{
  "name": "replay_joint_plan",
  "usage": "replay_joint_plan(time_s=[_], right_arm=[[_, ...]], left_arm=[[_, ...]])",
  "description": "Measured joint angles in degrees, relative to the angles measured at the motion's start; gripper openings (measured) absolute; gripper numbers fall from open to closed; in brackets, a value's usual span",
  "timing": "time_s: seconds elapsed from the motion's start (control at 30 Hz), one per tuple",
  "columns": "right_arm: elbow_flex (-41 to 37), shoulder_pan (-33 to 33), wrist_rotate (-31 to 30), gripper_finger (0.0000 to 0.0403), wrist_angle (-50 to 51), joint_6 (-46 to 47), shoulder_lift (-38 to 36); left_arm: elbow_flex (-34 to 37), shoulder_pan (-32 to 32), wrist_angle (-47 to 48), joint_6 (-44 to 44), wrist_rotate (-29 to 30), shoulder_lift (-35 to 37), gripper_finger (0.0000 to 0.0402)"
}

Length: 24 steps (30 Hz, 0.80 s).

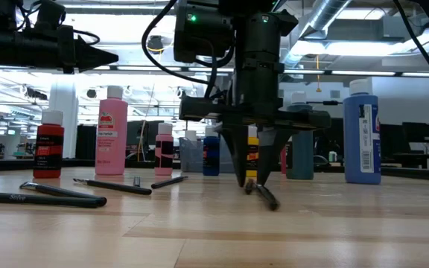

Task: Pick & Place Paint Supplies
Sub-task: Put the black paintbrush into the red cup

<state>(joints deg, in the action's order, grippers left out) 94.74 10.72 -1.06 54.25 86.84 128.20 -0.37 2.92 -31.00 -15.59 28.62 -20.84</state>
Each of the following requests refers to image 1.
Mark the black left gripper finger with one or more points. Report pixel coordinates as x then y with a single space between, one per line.
88 49
88 61

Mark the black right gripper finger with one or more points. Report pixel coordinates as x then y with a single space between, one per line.
238 149
270 145

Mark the small yellow paint bottle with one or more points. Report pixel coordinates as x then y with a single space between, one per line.
252 149

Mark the small dark blue paint bottle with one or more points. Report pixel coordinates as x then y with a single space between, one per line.
210 156

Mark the large teal paint bottle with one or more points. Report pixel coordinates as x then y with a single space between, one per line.
300 156

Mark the small pink paint bottle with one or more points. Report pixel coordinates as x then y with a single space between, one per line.
163 156

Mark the large pink paint bottle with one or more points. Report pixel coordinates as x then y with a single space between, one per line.
111 149

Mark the large blue paint bottle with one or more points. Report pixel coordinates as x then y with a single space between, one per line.
361 141

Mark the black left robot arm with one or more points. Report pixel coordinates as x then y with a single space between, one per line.
13 48

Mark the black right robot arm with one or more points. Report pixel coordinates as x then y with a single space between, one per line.
257 37

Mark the small red paint bottle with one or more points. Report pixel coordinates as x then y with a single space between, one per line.
48 149

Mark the pinkish red plastic cup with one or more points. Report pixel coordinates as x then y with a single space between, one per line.
283 160

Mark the white pillar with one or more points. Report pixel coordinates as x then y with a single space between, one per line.
63 100

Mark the grey translucent plastic bin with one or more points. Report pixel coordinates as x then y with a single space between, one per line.
192 156

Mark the black ceiling device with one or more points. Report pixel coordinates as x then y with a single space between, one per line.
155 44

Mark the black cabinet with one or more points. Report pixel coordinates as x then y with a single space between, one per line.
86 143

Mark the large dark monitor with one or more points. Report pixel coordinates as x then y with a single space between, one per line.
143 134

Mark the long ceiling light strip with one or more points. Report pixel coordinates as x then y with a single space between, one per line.
363 73

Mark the dark desk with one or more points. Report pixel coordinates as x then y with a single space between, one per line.
415 155

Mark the small dark monitor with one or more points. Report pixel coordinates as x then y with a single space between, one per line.
417 132

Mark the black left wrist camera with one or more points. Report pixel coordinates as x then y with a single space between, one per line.
50 15

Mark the grey wall vent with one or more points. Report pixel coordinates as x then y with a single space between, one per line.
334 94

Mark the large silver ventilation duct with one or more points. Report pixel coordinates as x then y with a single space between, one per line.
326 16

